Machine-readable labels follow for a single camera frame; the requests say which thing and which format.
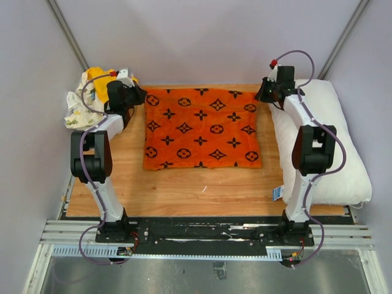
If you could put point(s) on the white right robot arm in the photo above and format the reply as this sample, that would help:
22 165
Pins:
312 155

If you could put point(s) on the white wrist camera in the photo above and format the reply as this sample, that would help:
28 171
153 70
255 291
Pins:
125 76
273 74

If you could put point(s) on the aluminium frame post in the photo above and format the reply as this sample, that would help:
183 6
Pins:
352 23
69 60

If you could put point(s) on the white printed cloth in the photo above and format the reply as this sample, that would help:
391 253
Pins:
78 116

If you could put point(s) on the right aluminium frame post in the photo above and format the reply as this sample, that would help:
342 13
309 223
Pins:
352 23

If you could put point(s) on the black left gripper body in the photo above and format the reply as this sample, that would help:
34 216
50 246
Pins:
130 93

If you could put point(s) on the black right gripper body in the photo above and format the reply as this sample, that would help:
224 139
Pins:
271 87

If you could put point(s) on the left aluminium frame post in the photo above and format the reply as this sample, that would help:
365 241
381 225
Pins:
69 60

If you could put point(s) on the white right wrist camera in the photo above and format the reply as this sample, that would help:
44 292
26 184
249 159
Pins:
273 74

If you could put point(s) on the yellow cloth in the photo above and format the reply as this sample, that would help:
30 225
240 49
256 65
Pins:
100 85

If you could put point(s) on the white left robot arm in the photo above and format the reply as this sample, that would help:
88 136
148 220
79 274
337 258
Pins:
91 160

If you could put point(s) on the orange patterned plush pillowcase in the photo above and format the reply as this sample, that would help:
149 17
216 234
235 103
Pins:
200 128

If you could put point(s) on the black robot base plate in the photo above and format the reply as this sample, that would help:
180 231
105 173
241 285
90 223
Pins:
181 229

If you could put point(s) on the grey slotted cable duct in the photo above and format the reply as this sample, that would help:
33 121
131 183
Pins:
190 250

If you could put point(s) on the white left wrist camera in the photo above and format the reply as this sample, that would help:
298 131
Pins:
125 76

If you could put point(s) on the blue pillow care tag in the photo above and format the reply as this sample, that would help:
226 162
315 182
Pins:
278 193

